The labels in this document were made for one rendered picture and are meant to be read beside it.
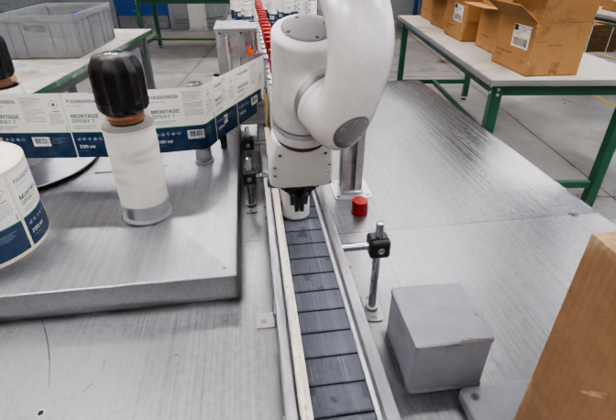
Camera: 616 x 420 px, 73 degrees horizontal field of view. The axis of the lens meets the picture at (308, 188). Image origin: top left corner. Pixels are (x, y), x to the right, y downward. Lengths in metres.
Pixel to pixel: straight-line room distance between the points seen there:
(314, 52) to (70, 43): 2.26
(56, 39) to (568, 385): 2.59
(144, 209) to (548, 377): 0.64
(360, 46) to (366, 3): 0.04
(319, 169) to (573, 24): 1.90
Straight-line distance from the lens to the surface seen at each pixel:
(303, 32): 0.50
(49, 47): 2.72
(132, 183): 0.78
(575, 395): 0.47
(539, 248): 0.90
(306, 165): 0.63
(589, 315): 0.43
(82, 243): 0.82
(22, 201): 0.81
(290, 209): 0.76
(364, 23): 0.44
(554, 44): 2.37
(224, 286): 0.69
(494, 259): 0.84
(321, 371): 0.55
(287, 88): 0.51
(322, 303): 0.62
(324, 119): 0.46
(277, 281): 0.66
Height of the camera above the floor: 1.32
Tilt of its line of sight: 30 degrees down
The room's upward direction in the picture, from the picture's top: straight up
